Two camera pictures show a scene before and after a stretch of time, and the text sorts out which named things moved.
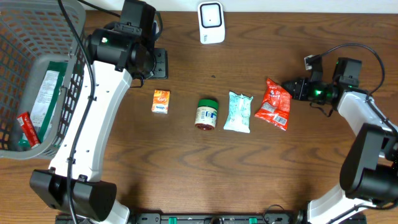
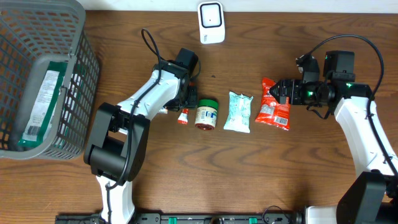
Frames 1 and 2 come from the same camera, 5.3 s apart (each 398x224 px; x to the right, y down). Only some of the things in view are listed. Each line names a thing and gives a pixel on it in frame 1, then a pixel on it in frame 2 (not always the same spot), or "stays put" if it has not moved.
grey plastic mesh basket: x=32 y=33 stays put
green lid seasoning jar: x=206 y=113 stays put
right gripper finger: x=290 y=83 → x=277 y=88
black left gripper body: x=161 y=68 → x=191 y=101
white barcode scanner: x=211 y=22 stays put
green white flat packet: x=44 y=107 stays put
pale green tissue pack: x=239 y=112 stays put
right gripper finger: x=290 y=88 → x=281 y=95
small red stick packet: x=29 y=129 → x=183 y=117
